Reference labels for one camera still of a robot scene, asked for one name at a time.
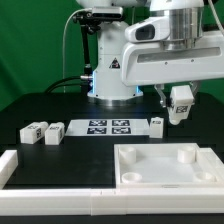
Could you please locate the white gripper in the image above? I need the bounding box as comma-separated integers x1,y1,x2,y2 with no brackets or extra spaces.
120,34,224,108

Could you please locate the white square table top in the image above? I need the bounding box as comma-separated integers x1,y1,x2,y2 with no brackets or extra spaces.
114,143,224,188

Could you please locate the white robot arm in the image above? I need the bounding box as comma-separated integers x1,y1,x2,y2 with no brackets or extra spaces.
76,0,224,105

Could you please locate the white sheet with markers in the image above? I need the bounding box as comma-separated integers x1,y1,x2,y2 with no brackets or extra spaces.
66,119,149,136

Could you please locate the black cable bundle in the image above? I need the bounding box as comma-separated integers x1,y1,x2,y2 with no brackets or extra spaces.
43,75,93,94

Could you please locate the black camera on stand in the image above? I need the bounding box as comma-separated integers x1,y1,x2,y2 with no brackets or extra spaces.
73,6,124,76

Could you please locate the white thin cable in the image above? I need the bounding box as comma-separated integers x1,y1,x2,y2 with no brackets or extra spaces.
61,8,91,94

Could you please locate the white U-shaped obstacle frame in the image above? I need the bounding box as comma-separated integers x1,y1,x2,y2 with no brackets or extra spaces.
0,150,224,216

